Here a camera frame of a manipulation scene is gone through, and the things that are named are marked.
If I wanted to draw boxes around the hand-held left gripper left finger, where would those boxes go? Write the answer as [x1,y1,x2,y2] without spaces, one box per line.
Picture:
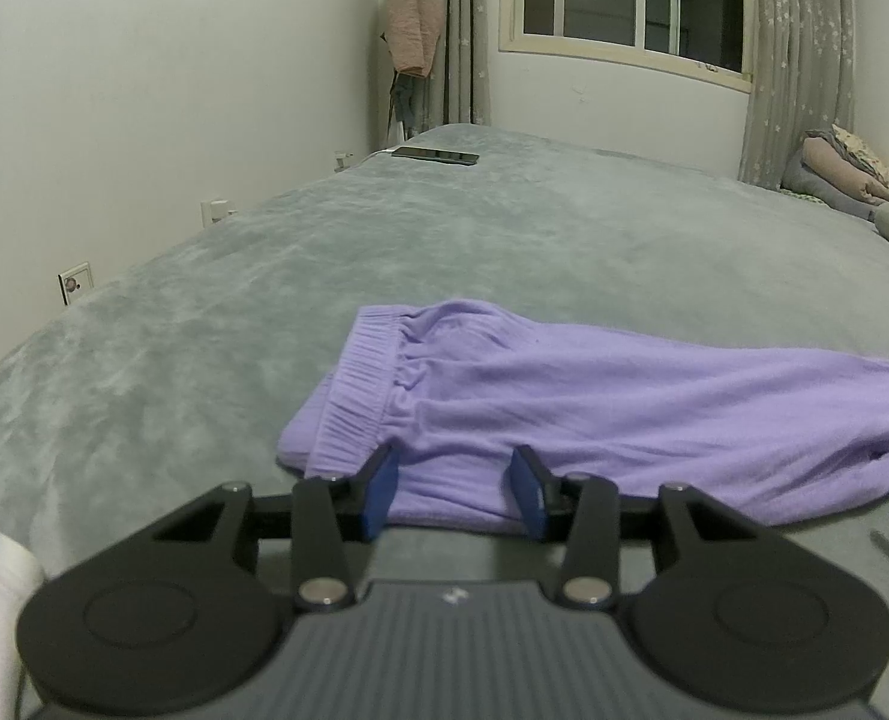
[152,441,401,611]

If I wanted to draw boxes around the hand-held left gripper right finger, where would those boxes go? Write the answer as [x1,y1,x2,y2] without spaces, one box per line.
[508,446,749,611]

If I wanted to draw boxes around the purple pants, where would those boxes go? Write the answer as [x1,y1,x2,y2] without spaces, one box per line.
[278,298,889,533]

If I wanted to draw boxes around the grey folded blanket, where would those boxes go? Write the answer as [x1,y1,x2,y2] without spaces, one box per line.
[780,157,884,220]

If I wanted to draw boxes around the floral cloth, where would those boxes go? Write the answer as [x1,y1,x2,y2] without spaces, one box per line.
[830,122,889,200]

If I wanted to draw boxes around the pink folded blanket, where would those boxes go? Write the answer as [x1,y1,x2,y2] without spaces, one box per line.
[802,133,889,202]

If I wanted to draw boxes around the black phone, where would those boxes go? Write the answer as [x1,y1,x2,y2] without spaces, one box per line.
[392,146,482,167]

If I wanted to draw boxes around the dark hanging garment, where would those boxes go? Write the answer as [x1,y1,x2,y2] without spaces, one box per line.
[391,71,425,143]

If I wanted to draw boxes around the grey curtain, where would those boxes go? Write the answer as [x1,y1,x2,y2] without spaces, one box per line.
[428,0,494,128]
[737,0,858,188]

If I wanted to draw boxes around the pink hanging garment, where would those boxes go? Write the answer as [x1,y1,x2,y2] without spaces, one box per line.
[385,0,446,77]

